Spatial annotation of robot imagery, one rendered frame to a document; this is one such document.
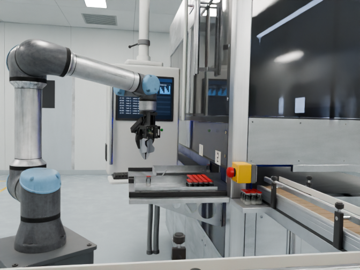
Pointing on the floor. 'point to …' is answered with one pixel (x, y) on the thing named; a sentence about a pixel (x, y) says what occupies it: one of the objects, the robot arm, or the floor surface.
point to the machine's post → (238, 120)
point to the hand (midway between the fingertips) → (144, 156)
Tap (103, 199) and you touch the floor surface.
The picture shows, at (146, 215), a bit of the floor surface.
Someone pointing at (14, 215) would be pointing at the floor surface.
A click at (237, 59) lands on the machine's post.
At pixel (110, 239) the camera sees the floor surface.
